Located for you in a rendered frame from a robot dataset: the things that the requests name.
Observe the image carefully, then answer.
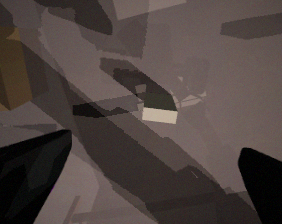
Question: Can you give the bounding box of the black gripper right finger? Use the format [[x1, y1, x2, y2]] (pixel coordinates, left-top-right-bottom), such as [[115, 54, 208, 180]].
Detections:
[[237, 147, 282, 224]]

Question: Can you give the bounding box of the tan cardboard box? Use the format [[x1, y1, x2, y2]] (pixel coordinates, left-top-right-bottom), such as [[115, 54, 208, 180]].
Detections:
[[0, 26, 33, 111]]

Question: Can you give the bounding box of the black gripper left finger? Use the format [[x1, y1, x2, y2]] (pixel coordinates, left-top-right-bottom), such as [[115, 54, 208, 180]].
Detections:
[[0, 129, 72, 224]]

